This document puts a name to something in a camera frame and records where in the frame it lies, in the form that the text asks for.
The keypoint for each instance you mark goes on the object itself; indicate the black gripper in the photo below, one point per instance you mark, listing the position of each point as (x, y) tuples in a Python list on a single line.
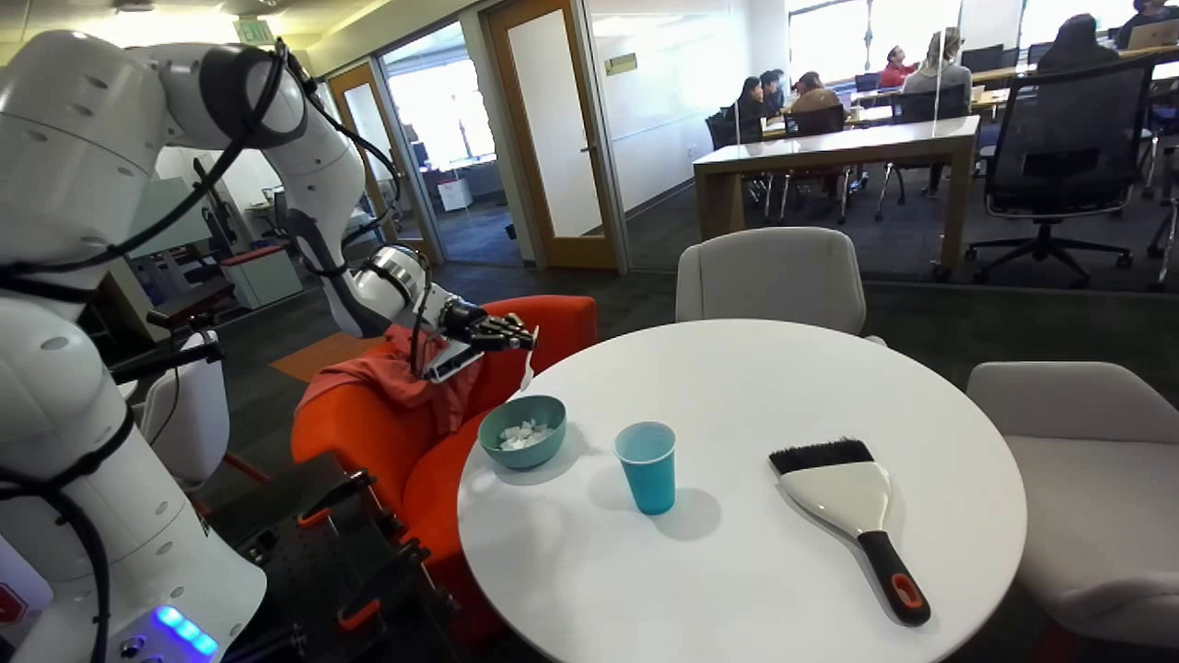
[(466, 330)]

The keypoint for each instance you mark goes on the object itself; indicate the white plastic spoon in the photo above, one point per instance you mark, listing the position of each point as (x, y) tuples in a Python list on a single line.
[(533, 363)]

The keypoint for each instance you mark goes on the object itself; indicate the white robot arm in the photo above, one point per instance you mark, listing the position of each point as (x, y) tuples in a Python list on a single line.
[(75, 161)]

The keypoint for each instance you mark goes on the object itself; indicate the teal bowl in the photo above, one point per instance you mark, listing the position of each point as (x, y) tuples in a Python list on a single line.
[(521, 459)]

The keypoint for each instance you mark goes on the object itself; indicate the white crumbled pieces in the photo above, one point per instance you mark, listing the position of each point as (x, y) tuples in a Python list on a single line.
[(526, 433)]

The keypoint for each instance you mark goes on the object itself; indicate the orange upholstered armchair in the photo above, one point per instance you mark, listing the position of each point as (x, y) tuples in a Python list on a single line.
[(354, 427)]

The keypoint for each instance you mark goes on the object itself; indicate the blue plastic cup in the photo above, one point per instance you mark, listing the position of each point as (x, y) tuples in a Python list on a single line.
[(651, 481)]

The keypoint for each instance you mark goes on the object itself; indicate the wood framed frosted glass door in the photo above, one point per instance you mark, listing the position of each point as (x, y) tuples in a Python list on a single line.
[(383, 161), (555, 123)]

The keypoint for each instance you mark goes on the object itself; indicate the black orange bar clamp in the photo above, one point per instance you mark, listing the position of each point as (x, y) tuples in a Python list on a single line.
[(329, 507), (360, 612)]

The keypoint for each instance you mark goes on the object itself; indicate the grey upholstered armchair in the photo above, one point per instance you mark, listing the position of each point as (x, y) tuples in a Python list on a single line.
[(1080, 490), (770, 278)]

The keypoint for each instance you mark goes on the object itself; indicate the black workbench table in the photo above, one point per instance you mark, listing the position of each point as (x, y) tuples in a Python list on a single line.
[(306, 574)]

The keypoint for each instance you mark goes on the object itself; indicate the seated person dark clothes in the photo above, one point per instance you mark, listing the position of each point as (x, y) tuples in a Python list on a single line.
[(748, 107)]

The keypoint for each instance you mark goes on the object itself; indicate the white cylindrical bin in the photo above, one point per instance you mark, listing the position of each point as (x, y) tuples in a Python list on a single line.
[(186, 416)]

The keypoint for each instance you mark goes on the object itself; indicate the light wooden desk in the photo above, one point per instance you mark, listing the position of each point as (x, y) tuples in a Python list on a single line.
[(833, 146)]

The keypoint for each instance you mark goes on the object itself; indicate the seated person brown jacket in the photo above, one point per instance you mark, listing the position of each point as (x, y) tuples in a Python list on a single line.
[(813, 98)]

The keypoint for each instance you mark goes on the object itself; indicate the green exit sign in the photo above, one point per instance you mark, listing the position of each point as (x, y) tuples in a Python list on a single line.
[(257, 29)]

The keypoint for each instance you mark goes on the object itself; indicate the seated person grey top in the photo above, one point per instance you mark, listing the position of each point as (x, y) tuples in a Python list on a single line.
[(940, 66)]

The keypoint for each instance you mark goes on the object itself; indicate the black mesh office chair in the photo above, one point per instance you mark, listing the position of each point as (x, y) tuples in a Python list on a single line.
[(1061, 148)]

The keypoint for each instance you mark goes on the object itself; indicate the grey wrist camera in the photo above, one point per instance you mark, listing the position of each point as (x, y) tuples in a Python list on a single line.
[(450, 363)]

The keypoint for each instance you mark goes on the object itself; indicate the small wall sign plate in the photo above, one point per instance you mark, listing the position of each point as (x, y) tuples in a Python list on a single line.
[(622, 62)]

